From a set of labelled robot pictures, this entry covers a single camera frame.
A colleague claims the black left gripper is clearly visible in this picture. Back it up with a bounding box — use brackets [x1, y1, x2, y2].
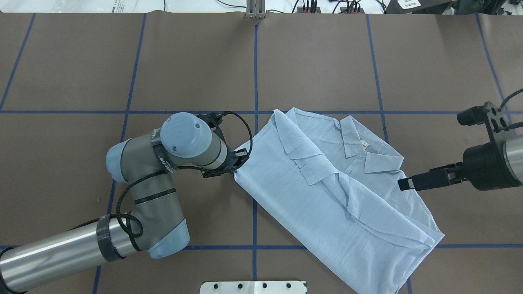
[200, 148, 250, 178]

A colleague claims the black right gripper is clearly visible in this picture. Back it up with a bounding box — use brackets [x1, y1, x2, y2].
[397, 141, 521, 191]

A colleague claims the light blue button-up shirt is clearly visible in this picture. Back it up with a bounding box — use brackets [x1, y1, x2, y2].
[234, 108, 444, 294]

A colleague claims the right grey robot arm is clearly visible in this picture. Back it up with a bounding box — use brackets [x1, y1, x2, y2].
[397, 135, 523, 191]

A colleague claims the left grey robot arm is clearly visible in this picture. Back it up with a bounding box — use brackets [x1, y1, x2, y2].
[1, 111, 253, 294]

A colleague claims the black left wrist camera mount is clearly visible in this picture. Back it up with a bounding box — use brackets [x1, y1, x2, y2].
[197, 112, 226, 142]

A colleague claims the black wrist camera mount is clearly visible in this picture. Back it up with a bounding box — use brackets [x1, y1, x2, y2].
[456, 102, 516, 145]
[197, 112, 226, 142]

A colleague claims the black braided left cable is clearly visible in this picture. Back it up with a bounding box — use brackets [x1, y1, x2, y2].
[116, 110, 254, 252]

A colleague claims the black braided cable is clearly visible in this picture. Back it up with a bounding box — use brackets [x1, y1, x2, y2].
[498, 88, 523, 111]
[116, 110, 254, 252]

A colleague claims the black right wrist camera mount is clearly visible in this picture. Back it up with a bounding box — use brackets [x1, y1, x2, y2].
[456, 102, 516, 145]

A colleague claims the black braided right cable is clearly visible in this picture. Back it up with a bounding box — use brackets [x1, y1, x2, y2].
[498, 88, 523, 111]

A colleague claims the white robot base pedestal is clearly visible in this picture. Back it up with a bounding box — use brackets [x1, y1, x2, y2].
[199, 281, 308, 294]

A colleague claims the grey aluminium frame post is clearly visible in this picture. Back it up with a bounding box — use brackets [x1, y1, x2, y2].
[246, 0, 266, 19]

